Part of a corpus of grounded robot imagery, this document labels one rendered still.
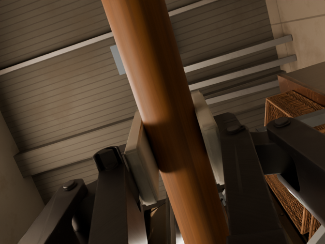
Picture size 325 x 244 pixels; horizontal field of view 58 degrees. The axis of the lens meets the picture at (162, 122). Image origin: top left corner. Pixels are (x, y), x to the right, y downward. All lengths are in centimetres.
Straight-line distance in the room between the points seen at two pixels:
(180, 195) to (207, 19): 341
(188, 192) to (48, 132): 382
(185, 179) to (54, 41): 362
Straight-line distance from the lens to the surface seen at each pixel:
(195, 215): 18
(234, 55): 317
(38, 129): 400
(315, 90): 156
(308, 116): 116
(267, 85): 325
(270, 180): 185
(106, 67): 360
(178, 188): 17
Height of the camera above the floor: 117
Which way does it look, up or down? 6 degrees up
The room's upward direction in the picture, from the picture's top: 107 degrees counter-clockwise
